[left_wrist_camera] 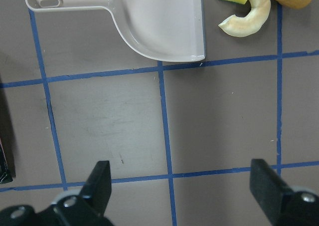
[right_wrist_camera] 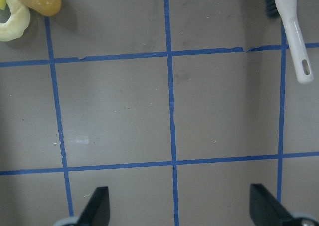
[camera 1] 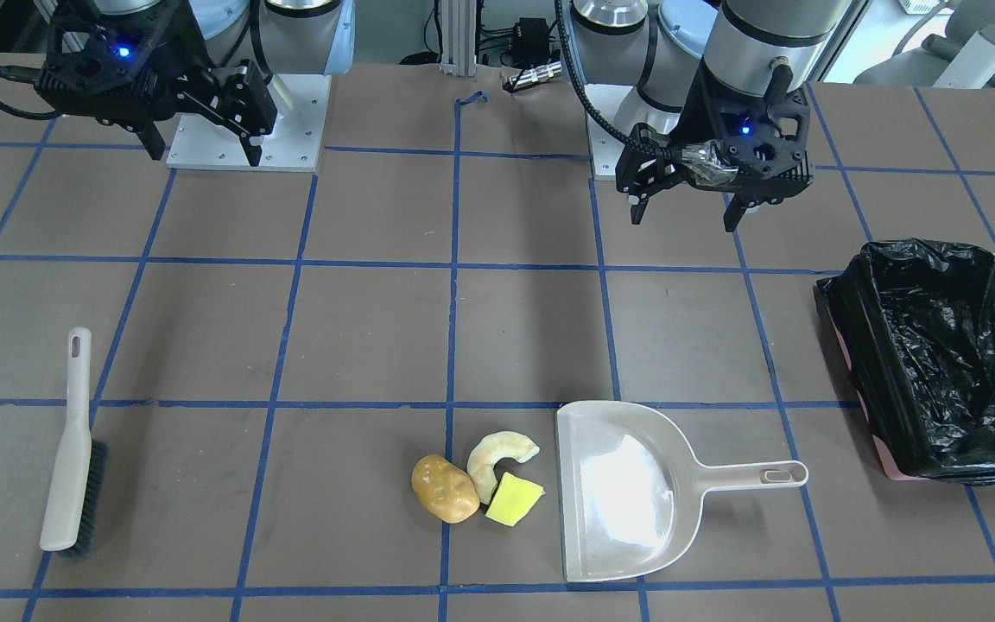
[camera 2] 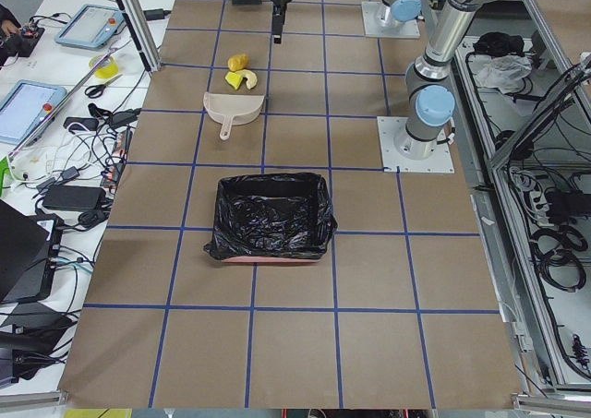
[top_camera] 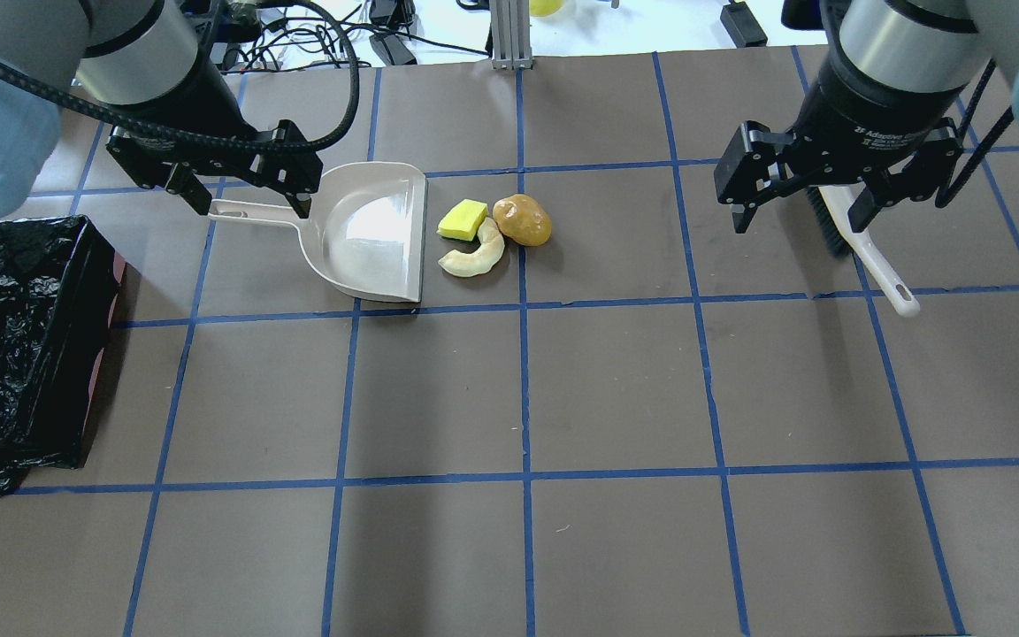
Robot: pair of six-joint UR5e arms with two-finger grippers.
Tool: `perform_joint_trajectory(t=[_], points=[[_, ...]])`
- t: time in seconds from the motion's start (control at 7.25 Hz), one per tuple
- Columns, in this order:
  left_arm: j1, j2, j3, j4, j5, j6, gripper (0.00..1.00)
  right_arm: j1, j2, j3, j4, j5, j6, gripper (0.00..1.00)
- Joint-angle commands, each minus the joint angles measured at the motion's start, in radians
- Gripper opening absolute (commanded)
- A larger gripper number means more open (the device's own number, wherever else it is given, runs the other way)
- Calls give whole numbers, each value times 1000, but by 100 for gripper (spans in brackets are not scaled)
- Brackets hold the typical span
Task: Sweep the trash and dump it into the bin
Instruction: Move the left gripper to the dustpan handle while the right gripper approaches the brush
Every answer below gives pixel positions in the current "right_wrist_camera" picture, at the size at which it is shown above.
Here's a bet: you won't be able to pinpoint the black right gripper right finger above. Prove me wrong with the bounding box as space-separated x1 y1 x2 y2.
249 184 298 226

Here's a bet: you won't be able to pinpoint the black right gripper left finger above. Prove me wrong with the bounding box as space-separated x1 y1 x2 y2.
76 186 110 226

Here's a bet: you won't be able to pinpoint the white hand brush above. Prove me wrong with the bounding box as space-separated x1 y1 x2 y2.
264 0 314 84

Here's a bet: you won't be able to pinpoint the cream curved peel toy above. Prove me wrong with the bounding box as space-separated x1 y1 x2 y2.
0 0 30 42

